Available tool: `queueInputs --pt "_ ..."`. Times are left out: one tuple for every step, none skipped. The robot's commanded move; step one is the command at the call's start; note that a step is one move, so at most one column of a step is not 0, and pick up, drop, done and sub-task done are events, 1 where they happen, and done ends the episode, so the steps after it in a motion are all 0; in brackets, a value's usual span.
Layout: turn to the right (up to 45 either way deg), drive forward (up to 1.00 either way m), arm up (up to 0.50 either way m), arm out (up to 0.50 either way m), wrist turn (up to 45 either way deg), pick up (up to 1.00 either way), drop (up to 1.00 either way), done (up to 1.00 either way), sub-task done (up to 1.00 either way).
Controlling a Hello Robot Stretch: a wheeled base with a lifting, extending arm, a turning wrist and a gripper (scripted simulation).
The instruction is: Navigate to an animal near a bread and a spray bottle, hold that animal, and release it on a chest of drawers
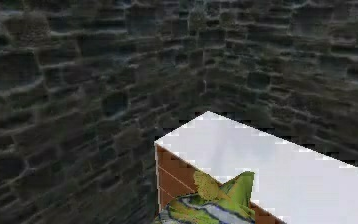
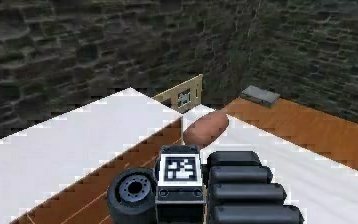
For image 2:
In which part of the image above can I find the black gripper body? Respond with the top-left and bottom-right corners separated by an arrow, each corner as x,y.
106,167 -> 159,224

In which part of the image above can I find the white bed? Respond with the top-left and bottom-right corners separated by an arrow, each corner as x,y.
181,103 -> 358,224
0,87 -> 185,224

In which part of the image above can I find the brown oval pillow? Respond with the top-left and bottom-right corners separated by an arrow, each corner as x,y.
182,110 -> 230,147

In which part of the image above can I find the grey flat book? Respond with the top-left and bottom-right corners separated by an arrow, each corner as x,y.
240,85 -> 281,109

